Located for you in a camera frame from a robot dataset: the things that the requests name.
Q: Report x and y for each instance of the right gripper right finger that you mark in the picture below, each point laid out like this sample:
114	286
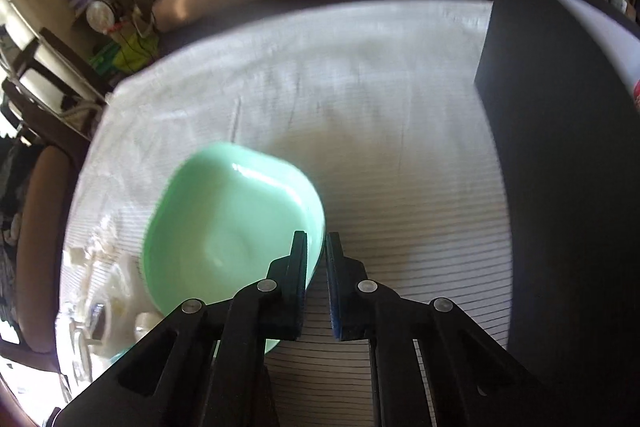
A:
433	365

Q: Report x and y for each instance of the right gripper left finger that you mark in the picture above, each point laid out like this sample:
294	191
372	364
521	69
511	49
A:
203	365

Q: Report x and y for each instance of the green plastic bowl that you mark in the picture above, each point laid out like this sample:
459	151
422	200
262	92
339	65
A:
226	214

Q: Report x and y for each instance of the black open storage box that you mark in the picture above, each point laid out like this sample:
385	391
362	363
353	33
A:
555	79

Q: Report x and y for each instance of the white striped tablecloth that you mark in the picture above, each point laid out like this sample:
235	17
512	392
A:
374	101

